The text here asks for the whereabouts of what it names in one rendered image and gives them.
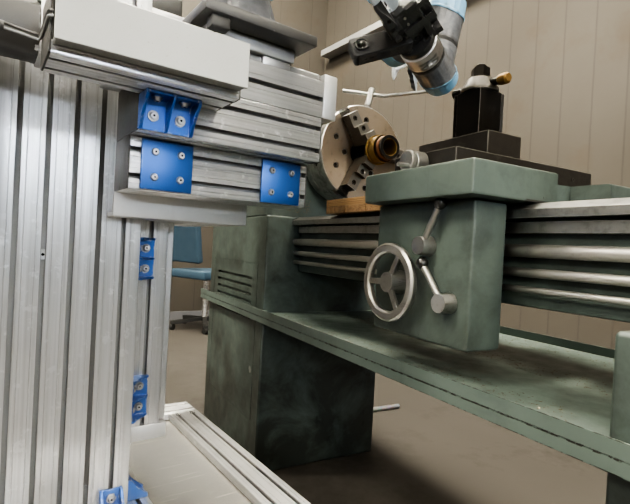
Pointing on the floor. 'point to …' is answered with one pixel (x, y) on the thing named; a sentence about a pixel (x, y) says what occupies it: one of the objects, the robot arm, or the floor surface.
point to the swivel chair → (186, 236)
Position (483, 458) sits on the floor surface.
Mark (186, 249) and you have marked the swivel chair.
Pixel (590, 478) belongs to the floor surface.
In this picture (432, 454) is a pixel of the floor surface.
